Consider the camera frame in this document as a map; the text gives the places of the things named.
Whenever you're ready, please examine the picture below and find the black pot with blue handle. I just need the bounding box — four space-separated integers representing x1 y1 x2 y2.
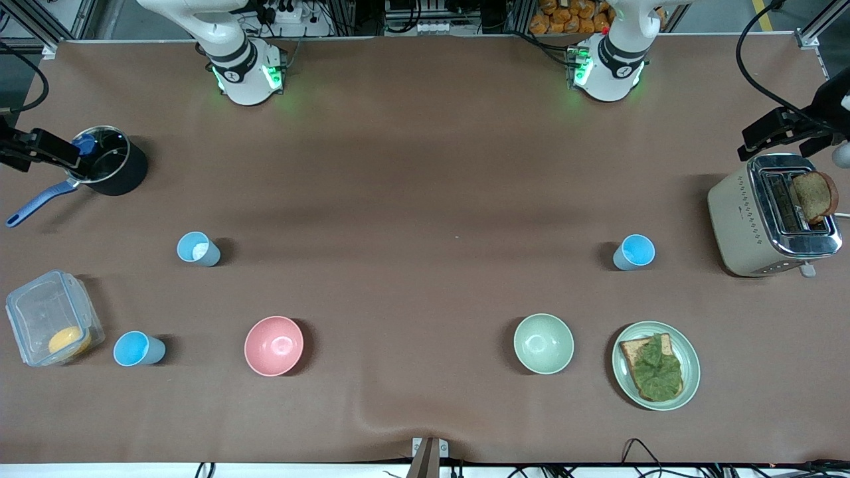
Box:
5 126 148 228

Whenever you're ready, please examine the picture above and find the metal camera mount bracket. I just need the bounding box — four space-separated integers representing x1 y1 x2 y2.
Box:
406 436 450 478

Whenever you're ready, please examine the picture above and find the toast slice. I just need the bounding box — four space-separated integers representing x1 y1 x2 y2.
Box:
619 333 685 401

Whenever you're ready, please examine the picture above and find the green lettuce leaf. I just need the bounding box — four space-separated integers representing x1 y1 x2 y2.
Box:
630 334 683 403

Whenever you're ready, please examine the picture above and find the light blue plastic cup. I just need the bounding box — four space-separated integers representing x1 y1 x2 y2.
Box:
176 231 221 268
113 331 167 367
612 234 656 272

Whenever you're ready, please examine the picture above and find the pink bowl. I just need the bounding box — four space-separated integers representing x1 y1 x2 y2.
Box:
244 315 305 377

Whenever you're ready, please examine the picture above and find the pale green plate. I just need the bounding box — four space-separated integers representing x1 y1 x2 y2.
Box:
612 321 701 412

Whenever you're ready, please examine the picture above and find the cream and chrome toaster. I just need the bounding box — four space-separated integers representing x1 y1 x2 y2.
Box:
707 153 844 278

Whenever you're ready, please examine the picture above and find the bag of orange buns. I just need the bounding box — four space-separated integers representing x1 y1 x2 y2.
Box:
529 0 615 35

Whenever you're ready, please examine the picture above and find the clear plastic storage container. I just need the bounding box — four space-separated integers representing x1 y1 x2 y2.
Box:
5 269 106 368

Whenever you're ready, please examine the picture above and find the thin black cable loop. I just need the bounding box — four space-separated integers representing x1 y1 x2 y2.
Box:
621 438 665 478

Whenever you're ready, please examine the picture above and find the brown table mat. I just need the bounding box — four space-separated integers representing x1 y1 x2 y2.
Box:
0 33 850 465

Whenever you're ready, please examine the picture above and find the thick black cable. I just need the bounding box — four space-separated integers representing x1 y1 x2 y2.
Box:
730 459 850 478

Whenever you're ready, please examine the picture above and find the dark brown bread slice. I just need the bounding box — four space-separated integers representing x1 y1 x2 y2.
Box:
789 171 839 225

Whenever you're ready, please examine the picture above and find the glass pot lid blue knob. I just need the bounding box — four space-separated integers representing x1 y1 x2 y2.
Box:
70 126 130 185

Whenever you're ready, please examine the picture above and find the white power strip with plugs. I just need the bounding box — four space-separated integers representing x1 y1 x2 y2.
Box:
256 0 333 37

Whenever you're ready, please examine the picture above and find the orange round food piece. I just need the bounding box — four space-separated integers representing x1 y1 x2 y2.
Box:
48 325 92 356

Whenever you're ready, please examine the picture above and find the pale green bowl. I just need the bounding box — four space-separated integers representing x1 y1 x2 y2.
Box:
513 313 575 375

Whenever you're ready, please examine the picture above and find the aluminium frame profile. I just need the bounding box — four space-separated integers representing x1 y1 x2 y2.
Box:
0 0 100 60
794 0 850 50

